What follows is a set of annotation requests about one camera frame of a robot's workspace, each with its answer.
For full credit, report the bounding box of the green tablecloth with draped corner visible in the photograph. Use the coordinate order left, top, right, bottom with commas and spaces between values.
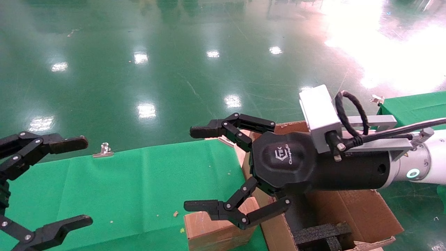
377, 91, 446, 131

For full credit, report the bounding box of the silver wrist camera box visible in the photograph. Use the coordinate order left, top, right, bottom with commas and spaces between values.
299, 84, 344, 154

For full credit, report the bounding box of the black foam insert strip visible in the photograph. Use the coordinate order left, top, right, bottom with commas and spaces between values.
293, 222, 352, 251

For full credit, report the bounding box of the silver camera mounting bracket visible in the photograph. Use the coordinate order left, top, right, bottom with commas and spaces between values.
341, 115, 413, 161

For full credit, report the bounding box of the small brown cardboard box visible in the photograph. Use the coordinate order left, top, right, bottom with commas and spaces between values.
184, 197, 262, 251

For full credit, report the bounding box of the large open cardboard carton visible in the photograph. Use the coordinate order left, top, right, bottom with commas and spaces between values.
240, 120, 405, 251

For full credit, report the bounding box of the large green tablecloth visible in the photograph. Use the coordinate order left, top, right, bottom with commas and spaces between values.
0, 139, 269, 251

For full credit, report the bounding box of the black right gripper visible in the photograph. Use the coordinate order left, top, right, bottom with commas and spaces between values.
184, 113, 391, 230

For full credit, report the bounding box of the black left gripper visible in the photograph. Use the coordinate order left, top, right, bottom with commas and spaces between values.
0, 131, 93, 251

